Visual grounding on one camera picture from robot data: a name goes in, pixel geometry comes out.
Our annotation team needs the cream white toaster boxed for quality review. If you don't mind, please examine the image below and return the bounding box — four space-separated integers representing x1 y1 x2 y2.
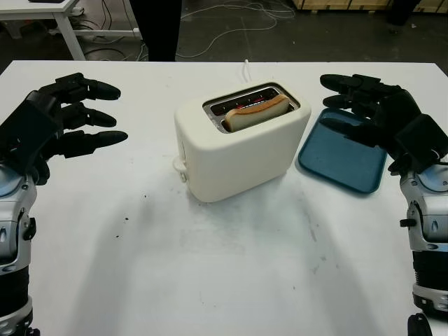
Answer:
174 82 312 204

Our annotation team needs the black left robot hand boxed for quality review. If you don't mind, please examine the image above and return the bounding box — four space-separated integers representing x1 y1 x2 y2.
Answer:
24 72 129 187

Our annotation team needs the white toaster power cord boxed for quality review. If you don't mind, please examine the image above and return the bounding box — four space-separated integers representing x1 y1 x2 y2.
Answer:
239 59 253 85

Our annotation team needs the person in cream sweater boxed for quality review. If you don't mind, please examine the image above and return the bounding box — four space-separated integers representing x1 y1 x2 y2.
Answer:
134 0 183 62

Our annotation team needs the white floor cable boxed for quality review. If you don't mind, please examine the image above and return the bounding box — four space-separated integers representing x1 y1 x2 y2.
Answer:
174 1 297 59

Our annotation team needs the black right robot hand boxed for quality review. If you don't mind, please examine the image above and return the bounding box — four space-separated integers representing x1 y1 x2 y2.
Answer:
320 73 424 175

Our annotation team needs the toast slice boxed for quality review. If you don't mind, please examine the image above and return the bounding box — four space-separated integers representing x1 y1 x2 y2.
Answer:
223 93 292 133

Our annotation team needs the bystander in dark trousers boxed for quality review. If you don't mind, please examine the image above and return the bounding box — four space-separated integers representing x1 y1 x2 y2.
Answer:
386 0 417 34

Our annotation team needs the teal plastic tray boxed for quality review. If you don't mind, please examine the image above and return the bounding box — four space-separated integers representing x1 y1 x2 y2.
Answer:
297 106 388 195

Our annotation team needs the white desk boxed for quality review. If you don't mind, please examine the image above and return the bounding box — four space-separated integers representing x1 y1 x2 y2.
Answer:
0 0 148 61

